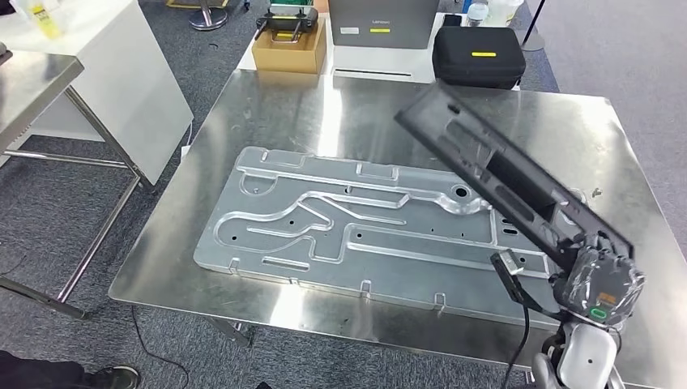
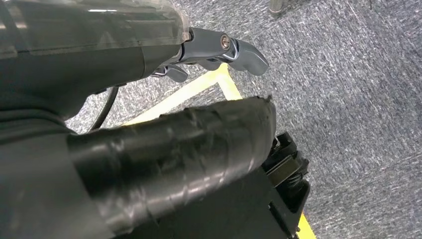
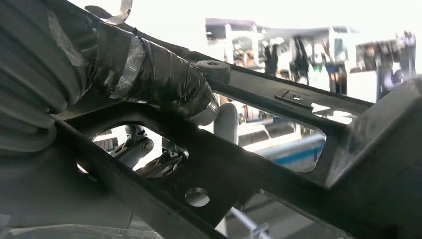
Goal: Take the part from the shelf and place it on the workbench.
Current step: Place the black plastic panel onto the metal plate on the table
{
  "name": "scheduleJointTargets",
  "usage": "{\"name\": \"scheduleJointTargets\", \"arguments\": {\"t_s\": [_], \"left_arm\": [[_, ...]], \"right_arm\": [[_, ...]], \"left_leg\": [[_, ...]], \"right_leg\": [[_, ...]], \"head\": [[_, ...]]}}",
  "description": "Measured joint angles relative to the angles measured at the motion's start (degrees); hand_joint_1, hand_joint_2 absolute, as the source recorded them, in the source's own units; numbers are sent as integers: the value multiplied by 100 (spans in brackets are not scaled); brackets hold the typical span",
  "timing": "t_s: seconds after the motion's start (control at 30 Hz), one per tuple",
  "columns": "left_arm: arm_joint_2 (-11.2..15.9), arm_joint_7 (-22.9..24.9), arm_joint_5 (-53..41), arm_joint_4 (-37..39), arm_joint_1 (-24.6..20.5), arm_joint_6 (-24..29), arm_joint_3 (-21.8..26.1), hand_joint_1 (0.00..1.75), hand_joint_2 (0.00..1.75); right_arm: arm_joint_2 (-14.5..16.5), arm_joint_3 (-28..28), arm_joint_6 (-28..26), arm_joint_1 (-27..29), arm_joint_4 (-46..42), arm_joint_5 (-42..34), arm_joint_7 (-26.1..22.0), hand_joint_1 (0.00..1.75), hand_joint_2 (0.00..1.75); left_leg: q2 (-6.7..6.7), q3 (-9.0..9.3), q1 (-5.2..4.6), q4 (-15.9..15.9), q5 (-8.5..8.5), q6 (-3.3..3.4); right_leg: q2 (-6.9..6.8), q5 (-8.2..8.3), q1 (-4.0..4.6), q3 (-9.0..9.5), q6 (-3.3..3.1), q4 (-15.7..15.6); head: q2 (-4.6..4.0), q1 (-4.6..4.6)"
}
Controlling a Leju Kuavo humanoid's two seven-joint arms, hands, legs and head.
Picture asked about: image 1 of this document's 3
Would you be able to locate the clear water bottle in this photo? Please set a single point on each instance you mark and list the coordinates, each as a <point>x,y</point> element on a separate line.
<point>476,13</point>

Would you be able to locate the cardboard box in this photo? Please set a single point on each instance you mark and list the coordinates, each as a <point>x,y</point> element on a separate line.
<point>287,59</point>

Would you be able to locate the white cabinet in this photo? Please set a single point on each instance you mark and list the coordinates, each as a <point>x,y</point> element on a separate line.
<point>134,107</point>

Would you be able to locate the grey Lenovo computer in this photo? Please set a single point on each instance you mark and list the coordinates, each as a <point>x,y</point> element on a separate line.
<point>384,32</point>

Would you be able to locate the black plastic frame part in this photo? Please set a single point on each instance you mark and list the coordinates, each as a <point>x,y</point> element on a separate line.
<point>424,123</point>

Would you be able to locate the black phone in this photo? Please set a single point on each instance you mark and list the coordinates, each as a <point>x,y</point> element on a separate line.
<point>452,20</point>

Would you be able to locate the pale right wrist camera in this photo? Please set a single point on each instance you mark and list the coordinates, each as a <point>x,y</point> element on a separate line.
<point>510,263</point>

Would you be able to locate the yellow bottle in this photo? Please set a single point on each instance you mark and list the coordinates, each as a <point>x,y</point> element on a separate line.
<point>45,21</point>

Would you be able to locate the chrome stanchion base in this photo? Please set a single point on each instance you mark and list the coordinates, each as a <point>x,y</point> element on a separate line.
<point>206,21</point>

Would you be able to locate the person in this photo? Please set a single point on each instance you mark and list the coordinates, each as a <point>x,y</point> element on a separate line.
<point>37,373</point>

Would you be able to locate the clear plastic container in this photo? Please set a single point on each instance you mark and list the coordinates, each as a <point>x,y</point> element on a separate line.
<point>504,13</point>

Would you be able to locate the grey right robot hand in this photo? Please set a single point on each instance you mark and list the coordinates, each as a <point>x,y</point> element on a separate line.
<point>601,284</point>

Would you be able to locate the steel side table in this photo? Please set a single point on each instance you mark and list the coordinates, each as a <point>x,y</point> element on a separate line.
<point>32,86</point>

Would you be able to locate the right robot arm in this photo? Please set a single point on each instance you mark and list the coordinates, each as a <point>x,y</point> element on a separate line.
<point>588,359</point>

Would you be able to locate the black case with yellow label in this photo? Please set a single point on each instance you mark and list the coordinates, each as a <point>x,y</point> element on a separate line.
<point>477,70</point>

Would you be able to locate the grey stanchion with black pole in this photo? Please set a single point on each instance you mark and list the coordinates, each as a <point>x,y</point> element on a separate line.
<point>532,42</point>

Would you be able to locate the person's left shoe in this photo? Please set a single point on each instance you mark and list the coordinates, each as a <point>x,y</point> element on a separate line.
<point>113,378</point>

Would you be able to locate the stainless steel workbench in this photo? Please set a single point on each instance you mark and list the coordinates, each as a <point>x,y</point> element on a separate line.
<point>349,123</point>

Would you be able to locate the grey stamped metal panel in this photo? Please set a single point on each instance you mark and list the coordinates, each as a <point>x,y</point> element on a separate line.
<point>375,252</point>

